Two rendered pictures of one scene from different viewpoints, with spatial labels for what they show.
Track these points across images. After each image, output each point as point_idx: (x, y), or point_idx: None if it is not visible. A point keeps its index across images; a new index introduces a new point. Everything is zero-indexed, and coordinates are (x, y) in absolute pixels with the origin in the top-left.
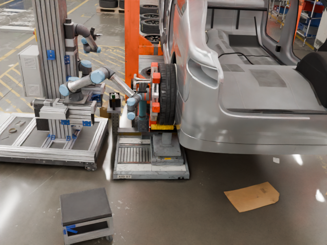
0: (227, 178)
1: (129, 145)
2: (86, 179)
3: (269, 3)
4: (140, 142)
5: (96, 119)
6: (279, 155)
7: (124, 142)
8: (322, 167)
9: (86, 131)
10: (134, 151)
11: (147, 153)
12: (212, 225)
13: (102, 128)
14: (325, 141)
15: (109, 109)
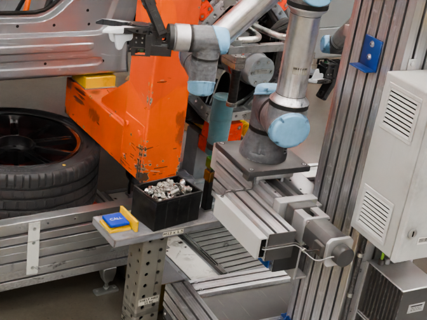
0: (182, 149)
1: (211, 258)
2: None
3: None
4: (180, 244)
5: (194, 305)
6: (54, 105)
7: (204, 268)
8: (61, 77)
9: (269, 307)
10: (225, 249)
11: (213, 229)
12: (311, 157)
13: (231, 277)
14: None
15: (211, 217)
